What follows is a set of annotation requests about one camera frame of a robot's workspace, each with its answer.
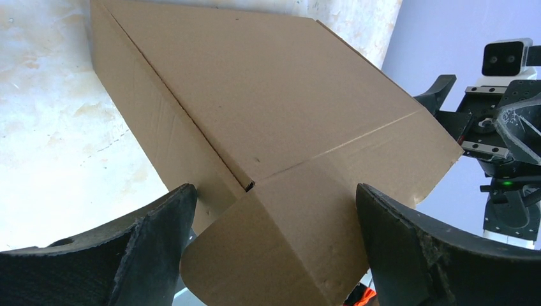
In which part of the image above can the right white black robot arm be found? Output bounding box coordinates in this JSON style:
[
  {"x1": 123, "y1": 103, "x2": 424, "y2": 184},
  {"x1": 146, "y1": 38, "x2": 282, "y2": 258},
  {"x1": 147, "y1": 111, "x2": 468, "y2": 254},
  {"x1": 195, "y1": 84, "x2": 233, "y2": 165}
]
[{"x1": 415, "y1": 75, "x2": 540, "y2": 249}]

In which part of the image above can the brown cardboard box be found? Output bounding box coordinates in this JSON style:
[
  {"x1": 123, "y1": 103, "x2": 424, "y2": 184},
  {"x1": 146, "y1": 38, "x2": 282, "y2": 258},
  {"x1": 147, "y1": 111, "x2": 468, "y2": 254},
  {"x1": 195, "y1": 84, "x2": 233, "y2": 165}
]
[{"x1": 90, "y1": 1, "x2": 462, "y2": 305}]

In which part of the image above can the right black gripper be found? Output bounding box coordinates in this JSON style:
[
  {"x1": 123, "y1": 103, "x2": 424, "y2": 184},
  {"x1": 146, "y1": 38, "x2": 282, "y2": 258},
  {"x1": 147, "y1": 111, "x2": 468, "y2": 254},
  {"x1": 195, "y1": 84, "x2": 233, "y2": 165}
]
[{"x1": 413, "y1": 75, "x2": 540, "y2": 178}]

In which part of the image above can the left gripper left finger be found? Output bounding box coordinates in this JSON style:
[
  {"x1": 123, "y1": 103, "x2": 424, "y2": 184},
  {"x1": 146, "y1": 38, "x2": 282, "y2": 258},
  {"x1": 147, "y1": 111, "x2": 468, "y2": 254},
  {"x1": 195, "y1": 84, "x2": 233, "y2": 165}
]
[{"x1": 1, "y1": 184, "x2": 197, "y2": 305}]

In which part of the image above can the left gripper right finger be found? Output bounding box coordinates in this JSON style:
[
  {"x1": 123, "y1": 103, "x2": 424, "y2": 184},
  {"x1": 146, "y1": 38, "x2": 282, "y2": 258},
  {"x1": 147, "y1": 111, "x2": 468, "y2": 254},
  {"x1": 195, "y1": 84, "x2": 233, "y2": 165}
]
[{"x1": 355, "y1": 184, "x2": 540, "y2": 305}]

